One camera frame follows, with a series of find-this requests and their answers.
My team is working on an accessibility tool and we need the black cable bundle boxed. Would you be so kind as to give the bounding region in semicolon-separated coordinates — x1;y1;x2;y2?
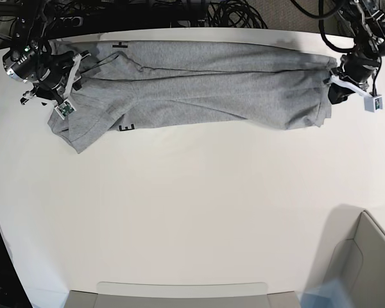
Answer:
166;0;385;39

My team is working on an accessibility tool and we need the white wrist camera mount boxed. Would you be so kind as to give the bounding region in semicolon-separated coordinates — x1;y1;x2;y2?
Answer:
18;50;92;120
326;67;383;112

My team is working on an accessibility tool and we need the black power strip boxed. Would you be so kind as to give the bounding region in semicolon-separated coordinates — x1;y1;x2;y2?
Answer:
46;15;84;28

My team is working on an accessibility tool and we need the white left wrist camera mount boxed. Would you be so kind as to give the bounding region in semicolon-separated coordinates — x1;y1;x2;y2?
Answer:
326;67;383;112

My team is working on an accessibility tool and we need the grey bin right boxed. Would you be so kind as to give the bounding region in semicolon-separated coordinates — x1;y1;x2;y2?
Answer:
300;210;385;307

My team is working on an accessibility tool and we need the grey T-shirt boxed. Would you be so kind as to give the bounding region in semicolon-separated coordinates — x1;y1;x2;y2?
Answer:
48;41;337;152

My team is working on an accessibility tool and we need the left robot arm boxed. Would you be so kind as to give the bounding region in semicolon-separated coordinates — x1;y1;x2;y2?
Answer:
318;1;385;110

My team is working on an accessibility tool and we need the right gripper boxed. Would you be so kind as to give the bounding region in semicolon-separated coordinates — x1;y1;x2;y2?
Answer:
19;51;82;103

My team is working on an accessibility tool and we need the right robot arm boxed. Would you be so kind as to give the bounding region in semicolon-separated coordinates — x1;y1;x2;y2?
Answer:
3;1;89;108

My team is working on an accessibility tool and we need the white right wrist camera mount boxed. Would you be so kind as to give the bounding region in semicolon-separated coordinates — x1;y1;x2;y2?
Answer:
18;50;92;120

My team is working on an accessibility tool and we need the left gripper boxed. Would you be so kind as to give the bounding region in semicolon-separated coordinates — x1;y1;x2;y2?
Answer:
328;53;382;105

